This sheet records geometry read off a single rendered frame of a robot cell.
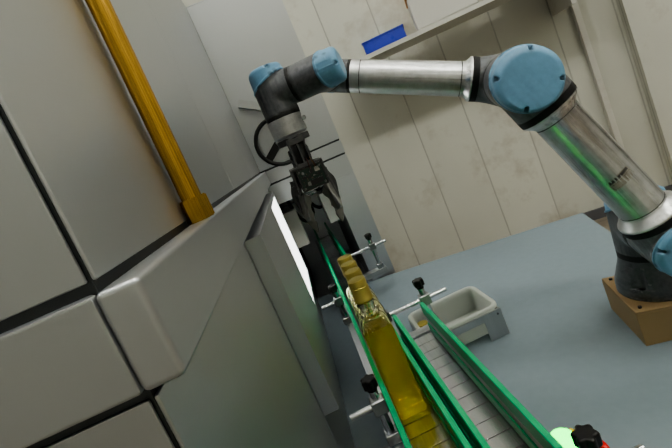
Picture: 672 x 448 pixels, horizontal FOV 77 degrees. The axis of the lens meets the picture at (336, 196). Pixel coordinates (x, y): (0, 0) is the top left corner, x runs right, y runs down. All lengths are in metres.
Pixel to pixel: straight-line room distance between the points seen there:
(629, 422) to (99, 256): 0.91
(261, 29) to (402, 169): 2.07
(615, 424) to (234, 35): 1.73
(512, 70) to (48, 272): 0.73
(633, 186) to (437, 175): 2.81
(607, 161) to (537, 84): 0.19
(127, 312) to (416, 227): 3.55
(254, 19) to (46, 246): 1.73
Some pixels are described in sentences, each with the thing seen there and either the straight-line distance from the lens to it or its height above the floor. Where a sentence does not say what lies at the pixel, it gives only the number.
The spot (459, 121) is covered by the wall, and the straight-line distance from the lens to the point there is 3.61.
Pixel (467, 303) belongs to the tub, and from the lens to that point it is 1.39.
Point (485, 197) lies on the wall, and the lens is 3.72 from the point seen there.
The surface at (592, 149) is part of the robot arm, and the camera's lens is 0.89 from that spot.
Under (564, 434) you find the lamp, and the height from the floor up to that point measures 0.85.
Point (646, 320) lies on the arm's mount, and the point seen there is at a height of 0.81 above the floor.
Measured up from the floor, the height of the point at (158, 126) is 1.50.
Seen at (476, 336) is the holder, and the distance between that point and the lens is 1.26.
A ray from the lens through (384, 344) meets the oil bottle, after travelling 0.83.
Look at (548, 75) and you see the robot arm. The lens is 0.83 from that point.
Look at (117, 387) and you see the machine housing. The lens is 0.27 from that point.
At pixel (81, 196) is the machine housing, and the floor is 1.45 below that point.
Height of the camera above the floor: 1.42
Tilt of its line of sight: 8 degrees down
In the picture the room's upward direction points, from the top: 23 degrees counter-clockwise
